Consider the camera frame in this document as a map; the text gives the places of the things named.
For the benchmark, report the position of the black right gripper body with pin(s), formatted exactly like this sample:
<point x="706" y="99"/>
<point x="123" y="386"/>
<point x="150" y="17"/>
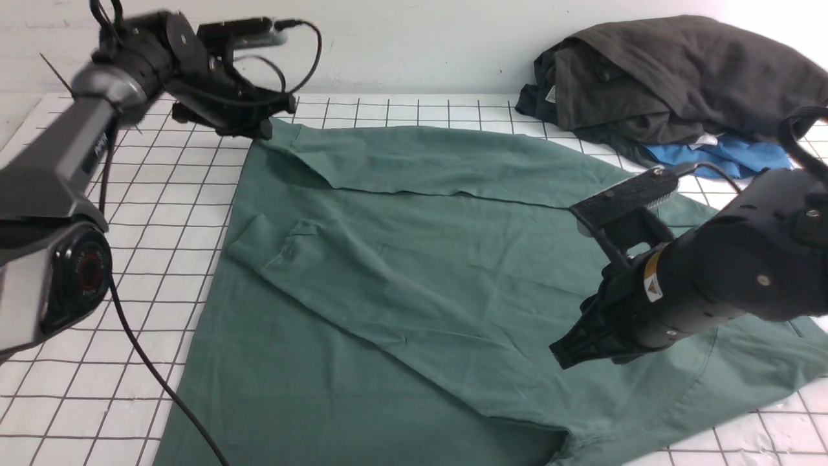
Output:
<point x="619" y="322"/>

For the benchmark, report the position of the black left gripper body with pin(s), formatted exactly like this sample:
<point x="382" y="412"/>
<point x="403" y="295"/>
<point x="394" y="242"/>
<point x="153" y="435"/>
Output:
<point x="220" y="98"/>

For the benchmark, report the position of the green long-sleeve top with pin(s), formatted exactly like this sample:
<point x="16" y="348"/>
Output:
<point x="388" y="297"/>

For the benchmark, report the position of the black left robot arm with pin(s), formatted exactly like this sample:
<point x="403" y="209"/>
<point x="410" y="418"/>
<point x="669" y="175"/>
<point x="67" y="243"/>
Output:
<point x="56" y="263"/>

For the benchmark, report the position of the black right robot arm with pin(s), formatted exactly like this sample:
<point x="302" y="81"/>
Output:
<point x="764" y="255"/>

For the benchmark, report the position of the blue garment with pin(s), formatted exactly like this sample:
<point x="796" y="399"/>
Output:
<point x="738" y="158"/>

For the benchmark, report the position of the dark grey-brown garment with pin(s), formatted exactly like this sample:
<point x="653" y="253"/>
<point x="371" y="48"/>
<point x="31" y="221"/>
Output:
<point x="714" y="77"/>

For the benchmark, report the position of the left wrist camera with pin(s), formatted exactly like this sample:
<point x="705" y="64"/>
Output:
<point x="242" y="34"/>

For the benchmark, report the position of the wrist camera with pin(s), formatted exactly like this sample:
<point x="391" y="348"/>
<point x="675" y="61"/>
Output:
<point x="242" y="34"/>
<point x="645" y="190"/>

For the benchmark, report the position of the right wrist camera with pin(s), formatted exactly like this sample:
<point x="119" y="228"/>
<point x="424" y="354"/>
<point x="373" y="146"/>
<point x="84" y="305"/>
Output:
<point x="645" y="190"/>

